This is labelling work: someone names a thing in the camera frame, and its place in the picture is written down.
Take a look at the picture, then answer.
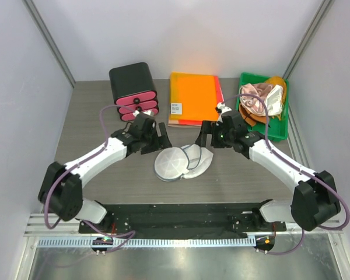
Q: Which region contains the purple cable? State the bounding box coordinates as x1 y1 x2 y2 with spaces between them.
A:
44 104 141 251
218 93 350 254

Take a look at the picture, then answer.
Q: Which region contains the pink bra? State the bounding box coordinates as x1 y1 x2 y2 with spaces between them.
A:
240 83 273 117

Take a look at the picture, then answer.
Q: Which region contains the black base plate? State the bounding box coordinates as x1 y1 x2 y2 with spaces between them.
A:
95 202 286 235

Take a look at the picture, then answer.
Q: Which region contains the white bra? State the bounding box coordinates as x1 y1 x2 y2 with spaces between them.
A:
264 85 284 117

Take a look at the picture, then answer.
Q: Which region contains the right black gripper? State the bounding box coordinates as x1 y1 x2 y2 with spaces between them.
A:
195 120 235 148

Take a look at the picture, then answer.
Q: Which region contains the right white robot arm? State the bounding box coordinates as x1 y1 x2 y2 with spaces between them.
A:
196 111 341 231

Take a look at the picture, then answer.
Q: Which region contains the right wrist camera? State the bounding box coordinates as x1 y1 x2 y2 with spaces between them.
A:
215 102 232 123

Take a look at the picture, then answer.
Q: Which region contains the mustard orange bra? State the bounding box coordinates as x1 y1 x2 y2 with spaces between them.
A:
238 76 287 127

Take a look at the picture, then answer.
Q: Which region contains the green plastic bin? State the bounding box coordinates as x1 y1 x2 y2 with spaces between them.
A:
236 72 289 142

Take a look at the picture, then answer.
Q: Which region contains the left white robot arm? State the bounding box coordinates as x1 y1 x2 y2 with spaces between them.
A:
38 111 171 233

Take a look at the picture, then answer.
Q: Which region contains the white slotted cable duct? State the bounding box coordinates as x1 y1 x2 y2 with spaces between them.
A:
37 236 256 249

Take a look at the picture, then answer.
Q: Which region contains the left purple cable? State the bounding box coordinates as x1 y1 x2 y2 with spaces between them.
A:
44 104 141 251

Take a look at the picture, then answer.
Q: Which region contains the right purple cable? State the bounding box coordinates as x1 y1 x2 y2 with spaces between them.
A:
218 93 350 254

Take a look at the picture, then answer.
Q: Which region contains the black pink drawer box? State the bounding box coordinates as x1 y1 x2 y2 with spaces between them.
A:
108 62 159 121

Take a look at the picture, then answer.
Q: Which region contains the orange folder stack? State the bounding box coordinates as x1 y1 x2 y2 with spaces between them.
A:
169 72 224 127

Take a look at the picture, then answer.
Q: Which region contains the white mesh laundry bag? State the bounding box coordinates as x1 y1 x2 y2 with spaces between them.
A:
154 143 214 182

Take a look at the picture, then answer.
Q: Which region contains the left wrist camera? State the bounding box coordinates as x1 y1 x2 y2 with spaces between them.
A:
142 110 155 117

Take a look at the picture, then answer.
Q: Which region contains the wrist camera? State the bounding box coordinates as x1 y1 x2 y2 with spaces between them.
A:
215 102 232 123
142 110 155 117

